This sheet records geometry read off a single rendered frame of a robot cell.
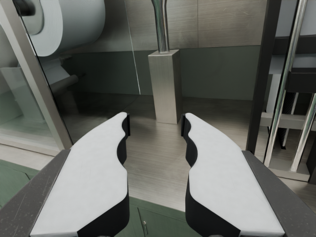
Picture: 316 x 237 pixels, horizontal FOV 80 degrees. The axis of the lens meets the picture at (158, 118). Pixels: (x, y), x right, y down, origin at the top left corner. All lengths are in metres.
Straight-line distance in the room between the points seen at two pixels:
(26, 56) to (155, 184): 0.46
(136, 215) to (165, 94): 0.41
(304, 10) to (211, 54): 0.52
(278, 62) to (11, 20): 0.59
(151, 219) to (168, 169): 0.15
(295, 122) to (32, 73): 0.64
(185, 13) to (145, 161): 0.62
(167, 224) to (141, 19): 0.83
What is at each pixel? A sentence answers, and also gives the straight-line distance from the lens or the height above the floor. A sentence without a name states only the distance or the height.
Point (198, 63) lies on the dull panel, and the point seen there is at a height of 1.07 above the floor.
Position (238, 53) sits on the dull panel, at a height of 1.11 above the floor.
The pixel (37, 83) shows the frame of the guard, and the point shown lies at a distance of 0.61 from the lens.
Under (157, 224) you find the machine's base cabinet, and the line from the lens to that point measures 0.63.
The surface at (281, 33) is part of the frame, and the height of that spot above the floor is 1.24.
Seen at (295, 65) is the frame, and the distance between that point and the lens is 0.48.
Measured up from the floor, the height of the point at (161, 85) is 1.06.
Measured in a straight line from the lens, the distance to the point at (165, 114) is 0.75.
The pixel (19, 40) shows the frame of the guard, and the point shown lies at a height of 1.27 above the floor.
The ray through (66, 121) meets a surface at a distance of 0.69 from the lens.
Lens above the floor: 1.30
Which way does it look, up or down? 29 degrees down
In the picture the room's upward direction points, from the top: 7 degrees counter-clockwise
